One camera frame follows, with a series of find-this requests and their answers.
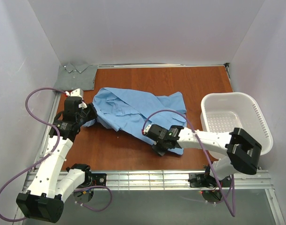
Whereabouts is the light blue long sleeve shirt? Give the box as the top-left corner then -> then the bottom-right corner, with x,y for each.
93,87 -> 187,145

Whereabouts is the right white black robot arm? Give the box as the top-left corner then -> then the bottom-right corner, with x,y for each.
142,124 -> 262,186

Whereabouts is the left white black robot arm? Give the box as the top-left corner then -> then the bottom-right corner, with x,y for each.
16,95 -> 97,223

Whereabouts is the folded grey long sleeve shirt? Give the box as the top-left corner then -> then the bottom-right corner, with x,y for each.
54,63 -> 98,91

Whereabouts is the white plastic laundry basket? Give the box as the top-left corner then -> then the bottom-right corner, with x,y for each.
200,92 -> 273,155

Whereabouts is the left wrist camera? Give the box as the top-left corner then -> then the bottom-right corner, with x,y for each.
65,88 -> 83,98

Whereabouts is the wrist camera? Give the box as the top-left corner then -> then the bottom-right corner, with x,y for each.
65,88 -> 83,98
141,124 -> 152,136

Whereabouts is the aluminium left frame rail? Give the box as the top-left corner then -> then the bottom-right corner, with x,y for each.
31,92 -> 61,172

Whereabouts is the aluminium frame rail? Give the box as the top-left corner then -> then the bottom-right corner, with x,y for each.
93,170 -> 274,191
224,62 -> 234,92
31,92 -> 61,172
98,63 -> 224,69

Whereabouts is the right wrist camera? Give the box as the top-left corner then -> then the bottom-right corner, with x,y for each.
141,124 -> 152,136

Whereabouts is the aluminium front frame rail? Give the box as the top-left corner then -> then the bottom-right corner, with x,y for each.
93,170 -> 274,191

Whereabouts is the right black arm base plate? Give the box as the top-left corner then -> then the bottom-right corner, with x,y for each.
188,173 -> 231,188

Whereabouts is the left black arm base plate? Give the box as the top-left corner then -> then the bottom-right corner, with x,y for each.
77,173 -> 107,188

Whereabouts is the aluminium back frame rail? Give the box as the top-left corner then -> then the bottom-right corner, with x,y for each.
98,63 -> 224,69

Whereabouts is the aluminium right frame rail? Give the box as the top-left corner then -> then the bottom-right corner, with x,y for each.
224,62 -> 234,92

